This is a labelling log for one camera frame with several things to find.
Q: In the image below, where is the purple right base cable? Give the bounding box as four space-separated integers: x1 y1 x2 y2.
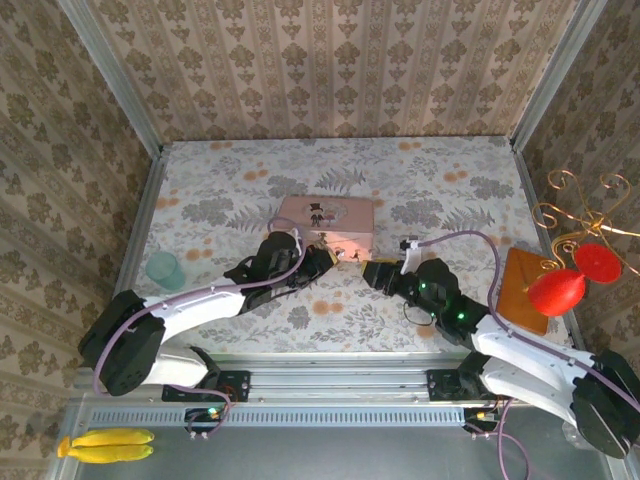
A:
469 394 534 480

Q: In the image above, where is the gold wire stand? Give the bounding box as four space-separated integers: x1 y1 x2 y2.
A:
530 169 640 294

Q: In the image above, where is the right controller board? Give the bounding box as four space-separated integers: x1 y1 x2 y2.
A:
461 406 507 434

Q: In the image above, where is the green translucent cup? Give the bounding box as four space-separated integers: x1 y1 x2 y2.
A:
144 250 187 292

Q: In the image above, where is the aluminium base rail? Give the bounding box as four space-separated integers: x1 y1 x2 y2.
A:
207 352 474 404

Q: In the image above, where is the thin black cable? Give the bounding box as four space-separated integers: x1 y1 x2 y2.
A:
402 302 437 327

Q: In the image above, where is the yellow banana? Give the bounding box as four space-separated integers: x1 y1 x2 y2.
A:
56 436 155 463
72 428 155 448

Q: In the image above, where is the pink wedding print box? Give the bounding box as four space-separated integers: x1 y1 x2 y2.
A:
276 194 377 265

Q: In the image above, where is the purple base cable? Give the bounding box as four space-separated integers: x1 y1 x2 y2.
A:
469 394 534 480
173 388 232 442

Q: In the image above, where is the controller board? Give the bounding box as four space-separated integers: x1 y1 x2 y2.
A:
184 406 225 434
461 406 507 434

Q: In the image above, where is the red round flat ornament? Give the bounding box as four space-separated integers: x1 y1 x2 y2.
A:
573 243 624 284

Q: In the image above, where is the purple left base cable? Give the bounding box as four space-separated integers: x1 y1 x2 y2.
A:
173 388 232 442

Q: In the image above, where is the left controller board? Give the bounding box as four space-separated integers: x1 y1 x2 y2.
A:
184 406 225 434

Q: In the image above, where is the orange wooden board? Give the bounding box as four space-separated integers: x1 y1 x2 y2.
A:
494 246 551 337

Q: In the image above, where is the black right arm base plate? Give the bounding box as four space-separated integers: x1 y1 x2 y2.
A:
425 368 502 402

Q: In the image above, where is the red egg-shaped ornament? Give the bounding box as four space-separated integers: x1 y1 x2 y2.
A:
528 268 586 317

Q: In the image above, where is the aluminium frame post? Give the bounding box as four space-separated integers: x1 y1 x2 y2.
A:
508 0 610 151
56 0 165 157

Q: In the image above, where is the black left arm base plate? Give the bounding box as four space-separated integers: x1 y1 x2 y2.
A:
160 368 252 404

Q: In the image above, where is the grey slotted cable duct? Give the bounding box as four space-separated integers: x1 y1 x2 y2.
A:
88 404 474 427

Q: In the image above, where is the clear plastic bottle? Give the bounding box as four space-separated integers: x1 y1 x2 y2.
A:
561 418 592 447

